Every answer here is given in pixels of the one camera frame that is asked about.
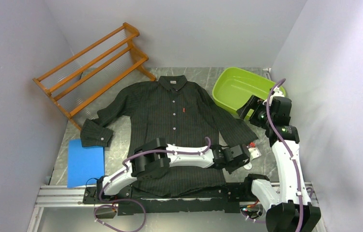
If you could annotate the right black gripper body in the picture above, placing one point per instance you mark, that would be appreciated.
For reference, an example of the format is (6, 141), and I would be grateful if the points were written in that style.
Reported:
(261, 118)

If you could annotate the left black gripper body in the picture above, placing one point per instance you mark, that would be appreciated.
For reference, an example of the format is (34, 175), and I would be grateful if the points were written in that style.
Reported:
(232, 166)

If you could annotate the black pinstriped shirt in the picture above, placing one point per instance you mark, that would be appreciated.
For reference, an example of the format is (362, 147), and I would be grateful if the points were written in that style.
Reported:
(173, 108)

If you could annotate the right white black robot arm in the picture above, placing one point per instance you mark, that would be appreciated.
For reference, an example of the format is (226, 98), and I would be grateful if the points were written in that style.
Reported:
(290, 209)

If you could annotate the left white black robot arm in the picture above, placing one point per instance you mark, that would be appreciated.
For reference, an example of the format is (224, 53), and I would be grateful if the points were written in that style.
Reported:
(154, 159)

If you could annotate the lime green plastic basin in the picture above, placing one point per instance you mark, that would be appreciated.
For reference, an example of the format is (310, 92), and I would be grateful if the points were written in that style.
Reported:
(232, 90)

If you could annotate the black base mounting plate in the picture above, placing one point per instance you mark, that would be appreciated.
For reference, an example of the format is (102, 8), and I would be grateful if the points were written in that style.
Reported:
(126, 207)

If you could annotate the blue flat mat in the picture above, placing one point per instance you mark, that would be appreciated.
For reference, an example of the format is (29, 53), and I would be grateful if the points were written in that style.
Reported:
(84, 165)

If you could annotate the orange wooden shoe rack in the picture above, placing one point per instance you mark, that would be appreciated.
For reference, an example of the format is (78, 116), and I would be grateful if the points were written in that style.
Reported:
(137, 56)

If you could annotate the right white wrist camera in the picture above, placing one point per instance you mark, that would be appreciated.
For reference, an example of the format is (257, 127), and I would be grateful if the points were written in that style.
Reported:
(276, 93)

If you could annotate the aluminium frame rail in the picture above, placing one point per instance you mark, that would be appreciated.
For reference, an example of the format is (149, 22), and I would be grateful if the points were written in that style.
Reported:
(61, 196)

